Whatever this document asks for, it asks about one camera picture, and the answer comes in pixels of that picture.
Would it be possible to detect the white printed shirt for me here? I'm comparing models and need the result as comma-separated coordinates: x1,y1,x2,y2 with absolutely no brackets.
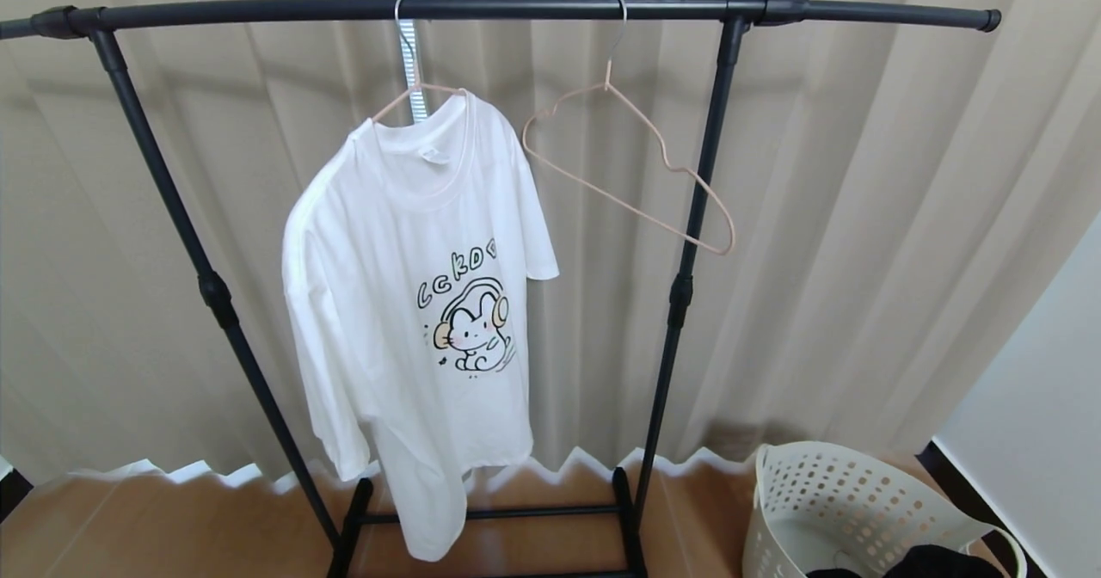
281,88,561,563

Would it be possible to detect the pink clothes hanger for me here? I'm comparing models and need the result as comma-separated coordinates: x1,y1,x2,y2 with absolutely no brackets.
370,0,471,200
521,0,738,257

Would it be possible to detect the black clothes rack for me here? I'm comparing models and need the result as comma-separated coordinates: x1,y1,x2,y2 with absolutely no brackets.
0,0,1003,578

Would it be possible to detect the white laundry basket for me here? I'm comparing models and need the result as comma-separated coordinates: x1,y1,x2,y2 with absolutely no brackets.
741,440,1029,578

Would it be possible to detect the beige curtain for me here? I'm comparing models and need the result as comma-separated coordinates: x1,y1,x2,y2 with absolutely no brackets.
0,0,1101,486

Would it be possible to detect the black garment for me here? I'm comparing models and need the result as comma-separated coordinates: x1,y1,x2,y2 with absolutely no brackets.
804,544,1007,578

